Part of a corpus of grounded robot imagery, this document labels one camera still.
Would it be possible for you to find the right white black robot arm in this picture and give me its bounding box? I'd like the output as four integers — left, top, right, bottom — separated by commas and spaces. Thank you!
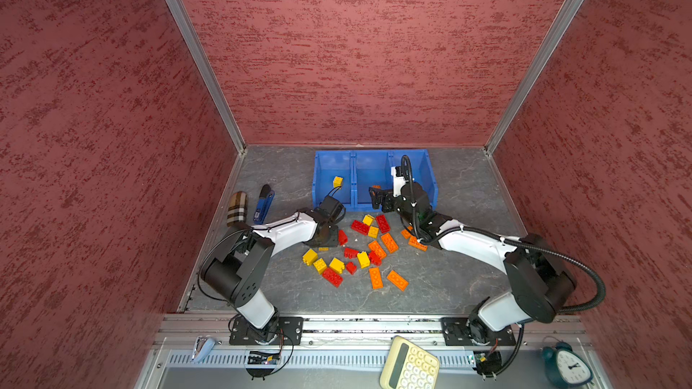
369, 184, 577, 345

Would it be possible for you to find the red lego long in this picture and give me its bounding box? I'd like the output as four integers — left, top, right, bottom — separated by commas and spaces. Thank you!
322, 268, 343, 288
376, 214, 391, 235

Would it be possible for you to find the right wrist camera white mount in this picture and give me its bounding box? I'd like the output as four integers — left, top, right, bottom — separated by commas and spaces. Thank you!
391, 166, 407, 197

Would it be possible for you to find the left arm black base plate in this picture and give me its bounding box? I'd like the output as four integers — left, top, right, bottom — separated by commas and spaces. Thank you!
228, 315, 305, 347

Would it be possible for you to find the black corrugated cable conduit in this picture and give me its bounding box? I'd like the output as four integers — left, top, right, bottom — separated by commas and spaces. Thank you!
431, 225, 607, 379

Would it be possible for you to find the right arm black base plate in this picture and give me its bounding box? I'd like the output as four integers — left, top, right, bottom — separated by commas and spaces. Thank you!
440, 317, 516, 348

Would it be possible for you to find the cream calculator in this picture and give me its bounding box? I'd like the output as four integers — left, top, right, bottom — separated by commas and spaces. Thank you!
380, 336, 441, 389

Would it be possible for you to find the plaid brown glasses case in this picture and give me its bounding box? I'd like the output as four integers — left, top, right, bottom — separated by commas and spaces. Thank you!
226, 191, 249, 227

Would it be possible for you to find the blue three-compartment bin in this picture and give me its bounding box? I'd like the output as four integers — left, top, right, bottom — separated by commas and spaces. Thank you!
312, 149, 439, 212

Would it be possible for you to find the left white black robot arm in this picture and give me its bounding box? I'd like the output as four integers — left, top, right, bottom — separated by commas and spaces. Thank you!
198, 196, 346, 344

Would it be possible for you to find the dark green alarm clock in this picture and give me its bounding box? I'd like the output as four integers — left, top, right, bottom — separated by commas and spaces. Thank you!
542, 341, 594, 389

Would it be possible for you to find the red lego small bottom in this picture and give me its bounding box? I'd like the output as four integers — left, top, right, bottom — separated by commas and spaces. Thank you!
346, 262, 357, 275

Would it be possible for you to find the red lego top long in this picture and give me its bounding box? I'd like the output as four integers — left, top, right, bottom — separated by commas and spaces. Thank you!
376, 214, 391, 235

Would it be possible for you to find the small clear plastic piece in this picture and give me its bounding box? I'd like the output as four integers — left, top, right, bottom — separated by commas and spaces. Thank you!
191, 336, 222, 364

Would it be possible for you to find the red lego long bottom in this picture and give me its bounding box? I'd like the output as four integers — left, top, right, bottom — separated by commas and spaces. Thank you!
322, 268, 343, 288

